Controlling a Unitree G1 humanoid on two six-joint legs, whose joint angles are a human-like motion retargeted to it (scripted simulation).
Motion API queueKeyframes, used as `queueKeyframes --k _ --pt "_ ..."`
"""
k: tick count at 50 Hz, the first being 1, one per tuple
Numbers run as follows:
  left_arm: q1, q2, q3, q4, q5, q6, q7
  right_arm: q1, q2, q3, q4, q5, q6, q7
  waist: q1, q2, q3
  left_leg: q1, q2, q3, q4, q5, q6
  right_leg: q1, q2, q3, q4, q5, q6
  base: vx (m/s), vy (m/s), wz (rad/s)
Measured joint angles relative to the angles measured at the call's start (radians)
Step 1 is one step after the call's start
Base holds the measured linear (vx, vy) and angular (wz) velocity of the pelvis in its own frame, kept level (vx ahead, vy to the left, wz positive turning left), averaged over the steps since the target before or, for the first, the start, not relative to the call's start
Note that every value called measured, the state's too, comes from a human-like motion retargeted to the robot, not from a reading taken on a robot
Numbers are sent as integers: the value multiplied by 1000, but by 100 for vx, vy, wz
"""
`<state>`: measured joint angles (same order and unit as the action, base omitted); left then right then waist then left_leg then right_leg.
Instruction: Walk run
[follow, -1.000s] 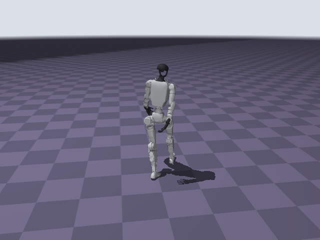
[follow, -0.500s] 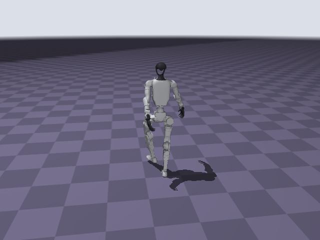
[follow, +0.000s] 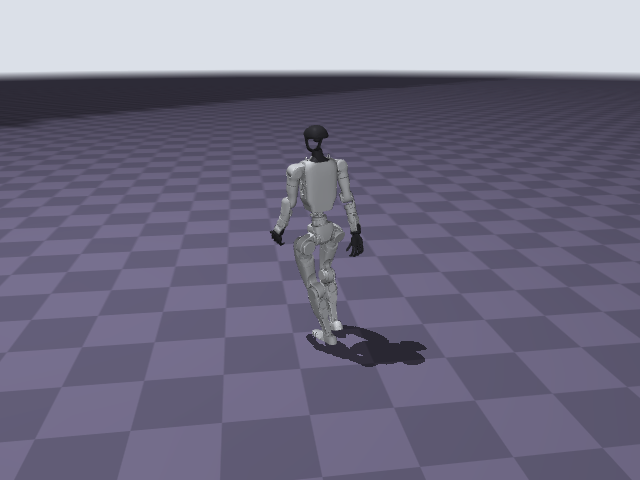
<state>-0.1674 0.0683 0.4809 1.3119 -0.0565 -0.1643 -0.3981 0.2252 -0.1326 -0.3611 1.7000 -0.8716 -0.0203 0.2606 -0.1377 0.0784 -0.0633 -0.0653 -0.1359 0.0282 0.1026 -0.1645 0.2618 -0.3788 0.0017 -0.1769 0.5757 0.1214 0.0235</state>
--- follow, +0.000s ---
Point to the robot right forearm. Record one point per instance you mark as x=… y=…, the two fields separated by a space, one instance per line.
x=353 y=218

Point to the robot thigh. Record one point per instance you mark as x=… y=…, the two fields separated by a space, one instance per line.
x=326 y=254
x=304 y=246

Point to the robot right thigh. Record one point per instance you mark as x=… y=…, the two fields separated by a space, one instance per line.
x=326 y=254

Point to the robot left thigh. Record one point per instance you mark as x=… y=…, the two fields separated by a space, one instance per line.
x=304 y=246

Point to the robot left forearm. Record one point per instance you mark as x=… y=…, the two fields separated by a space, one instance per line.
x=284 y=217

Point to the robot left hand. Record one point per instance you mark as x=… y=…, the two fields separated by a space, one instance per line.
x=277 y=238

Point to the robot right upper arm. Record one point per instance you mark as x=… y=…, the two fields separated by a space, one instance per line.
x=343 y=180

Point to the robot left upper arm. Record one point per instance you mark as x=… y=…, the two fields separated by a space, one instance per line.
x=294 y=172

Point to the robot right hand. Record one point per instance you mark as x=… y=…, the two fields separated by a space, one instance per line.
x=356 y=241

